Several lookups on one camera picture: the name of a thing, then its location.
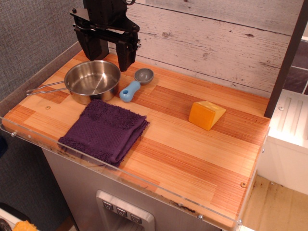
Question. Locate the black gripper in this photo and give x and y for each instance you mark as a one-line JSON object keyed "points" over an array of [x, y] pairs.
{"points": [[103, 21]]}

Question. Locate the violet cloth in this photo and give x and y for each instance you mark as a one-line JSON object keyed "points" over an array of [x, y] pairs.
{"points": [[105, 132]]}

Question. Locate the stainless steel pot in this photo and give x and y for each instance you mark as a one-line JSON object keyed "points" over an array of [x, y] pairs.
{"points": [[87, 81]]}

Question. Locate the blue grey ice cream scoop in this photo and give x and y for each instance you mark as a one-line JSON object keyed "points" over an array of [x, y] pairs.
{"points": [[142, 76]]}

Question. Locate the yellow cheese wedge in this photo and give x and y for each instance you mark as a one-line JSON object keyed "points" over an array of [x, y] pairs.
{"points": [[205, 114]]}

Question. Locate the clear acrylic table guard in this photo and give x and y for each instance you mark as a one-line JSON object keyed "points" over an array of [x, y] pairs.
{"points": [[205, 174]]}

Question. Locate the grey toy fridge cabinet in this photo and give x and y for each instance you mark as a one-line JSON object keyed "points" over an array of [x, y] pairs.
{"points": [[99, 200]]}

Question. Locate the yellow black object bottom left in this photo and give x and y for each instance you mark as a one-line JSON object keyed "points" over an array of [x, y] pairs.
{"points": [[13, 220]]}

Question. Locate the white toy sink unit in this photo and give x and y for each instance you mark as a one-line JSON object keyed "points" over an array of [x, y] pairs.
{"points": [[284, 157]]}

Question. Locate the dark vertical post right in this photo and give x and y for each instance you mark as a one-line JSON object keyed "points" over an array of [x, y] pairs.
{"points": [[288, 59]]}

